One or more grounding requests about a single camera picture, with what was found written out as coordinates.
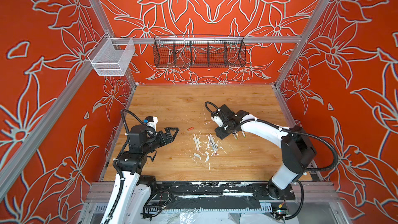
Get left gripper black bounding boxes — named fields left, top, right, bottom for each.
left=143, top=127, right=178, bottom=153

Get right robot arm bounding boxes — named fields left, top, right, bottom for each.
left=210, top=105, right=316, bottom=200

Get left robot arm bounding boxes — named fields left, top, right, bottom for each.
left=101, top=124, right=179, bottom=224

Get white pen pink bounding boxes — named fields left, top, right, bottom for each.
left=208, top=134, right=218, bottom=154

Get clear plastic bin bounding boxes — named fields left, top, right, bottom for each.
left=88, top=33, right=136, bottom=76

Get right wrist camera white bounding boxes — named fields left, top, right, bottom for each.
left=211, top=115, right=223, bottom=127

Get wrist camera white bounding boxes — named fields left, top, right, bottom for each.
left=211, top=115, right=223, bottom=127
left=144, top=116, right=158, bottom=130

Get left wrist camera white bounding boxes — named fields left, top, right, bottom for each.
left=144, top=116, right=158, bottom=130

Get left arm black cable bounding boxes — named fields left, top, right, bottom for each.
left=120, top=109, right=145, bottom=138

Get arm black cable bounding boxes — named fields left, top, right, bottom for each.
left=204, top=101, right=339, bottom=220
left=120, top=109, right=145, bottom=138

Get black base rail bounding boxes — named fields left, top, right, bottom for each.
left=129, top=181, right=296, bottom=201

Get black wire basket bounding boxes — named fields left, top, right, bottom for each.
left=153, top=34, right=247, bottom=68

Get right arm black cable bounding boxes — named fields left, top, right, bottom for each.
left=204, top=101, right=339, bottom=220

